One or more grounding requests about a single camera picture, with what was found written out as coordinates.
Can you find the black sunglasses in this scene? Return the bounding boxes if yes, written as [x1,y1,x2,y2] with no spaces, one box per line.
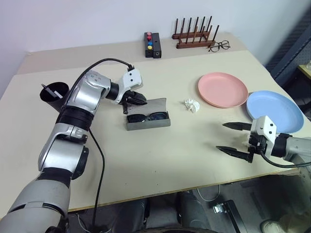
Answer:
[127,111,168,123]

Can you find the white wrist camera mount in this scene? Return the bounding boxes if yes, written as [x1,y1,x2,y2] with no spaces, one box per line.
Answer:
[116,68,144,105]
[250,116,277,156]

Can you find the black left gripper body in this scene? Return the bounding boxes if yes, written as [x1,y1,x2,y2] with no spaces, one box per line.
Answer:
[122,90,136,115]

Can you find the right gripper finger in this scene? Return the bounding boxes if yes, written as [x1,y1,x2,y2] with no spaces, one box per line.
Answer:
[215,145,255,164]
[222,122,253,132]

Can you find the small metal bracket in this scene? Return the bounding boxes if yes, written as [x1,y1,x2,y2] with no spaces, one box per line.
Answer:
[212,203,226,214]

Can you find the brown wooden peg rack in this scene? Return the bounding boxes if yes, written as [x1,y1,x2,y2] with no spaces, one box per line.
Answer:
[172,16,221,49]

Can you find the white marker with black cap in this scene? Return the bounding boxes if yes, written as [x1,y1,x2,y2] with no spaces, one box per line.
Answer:
[41,83,63,99]

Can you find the pink plate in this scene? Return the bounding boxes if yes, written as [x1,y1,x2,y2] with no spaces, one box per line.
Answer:
[197,72,249,109]

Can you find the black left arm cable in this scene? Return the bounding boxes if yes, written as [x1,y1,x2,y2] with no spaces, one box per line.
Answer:
[65,57,134,233]

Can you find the flat black bar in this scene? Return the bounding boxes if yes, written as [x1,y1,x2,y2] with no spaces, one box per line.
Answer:
[225,199,246,233]

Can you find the plain black box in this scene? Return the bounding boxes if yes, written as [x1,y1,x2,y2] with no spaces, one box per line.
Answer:
[152,33,162,59]

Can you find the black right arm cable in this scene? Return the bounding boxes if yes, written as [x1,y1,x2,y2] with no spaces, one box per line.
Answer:
[259,149,311,168]

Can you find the dark rounded grey shape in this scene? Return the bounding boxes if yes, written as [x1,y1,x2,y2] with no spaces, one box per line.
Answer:
[176,190,212,230]
[114,198,149,231]

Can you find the dark blue perforated panel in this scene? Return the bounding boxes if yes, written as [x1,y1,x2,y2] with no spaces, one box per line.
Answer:
[266,14,311,83]

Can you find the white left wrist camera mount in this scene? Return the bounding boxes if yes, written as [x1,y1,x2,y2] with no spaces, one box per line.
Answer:
[116,68,144,105]

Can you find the black cylindrical cup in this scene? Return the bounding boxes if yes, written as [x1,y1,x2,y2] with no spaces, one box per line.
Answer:
[39,82,71,115]

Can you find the grey glasses case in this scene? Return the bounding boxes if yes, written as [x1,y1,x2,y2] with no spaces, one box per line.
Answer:
[125,97,171,132]

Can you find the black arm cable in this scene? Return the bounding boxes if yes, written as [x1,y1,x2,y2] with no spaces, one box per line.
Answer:
[65,57,134,233]
[259,149,311,168]

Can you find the thin white floor cable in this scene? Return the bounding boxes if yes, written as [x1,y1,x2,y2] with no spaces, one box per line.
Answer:
[196,186,219,202]

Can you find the thin black-framed eyeglasses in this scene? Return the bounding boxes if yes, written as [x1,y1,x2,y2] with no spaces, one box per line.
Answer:
[207,40,231,53]

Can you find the white shoe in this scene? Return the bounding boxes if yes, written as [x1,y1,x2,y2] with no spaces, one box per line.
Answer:
[260,218,282,233]

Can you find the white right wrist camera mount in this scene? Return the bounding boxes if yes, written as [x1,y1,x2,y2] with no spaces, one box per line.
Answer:
[250,116,277,156]

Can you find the blue plate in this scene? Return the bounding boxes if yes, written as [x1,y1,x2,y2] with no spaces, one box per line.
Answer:
[246,90,304,134]

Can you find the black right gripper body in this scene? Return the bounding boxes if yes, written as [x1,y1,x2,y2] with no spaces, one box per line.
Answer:
[247,132,267,155]

